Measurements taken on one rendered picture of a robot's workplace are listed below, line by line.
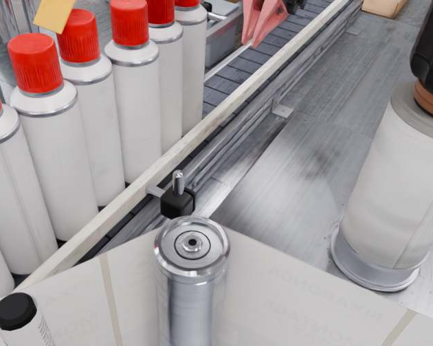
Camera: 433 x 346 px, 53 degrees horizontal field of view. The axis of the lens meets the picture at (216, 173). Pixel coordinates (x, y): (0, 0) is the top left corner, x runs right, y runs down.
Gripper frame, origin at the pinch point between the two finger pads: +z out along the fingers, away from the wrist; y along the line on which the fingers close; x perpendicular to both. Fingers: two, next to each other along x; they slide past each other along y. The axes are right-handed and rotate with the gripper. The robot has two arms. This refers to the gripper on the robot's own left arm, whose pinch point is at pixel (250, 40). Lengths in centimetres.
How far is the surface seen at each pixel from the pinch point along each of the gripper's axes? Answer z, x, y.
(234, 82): 6.7, 0.7, 0.0
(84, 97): 16.1, -33.3, 1.7
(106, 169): 22.4, -27.0, 2.3
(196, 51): 7.1, -19.4, 2.6
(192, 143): 17.1, -16.3, 5.1
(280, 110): 7.7, 6.7, 7.1
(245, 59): 1.8, 6.6, -2.2
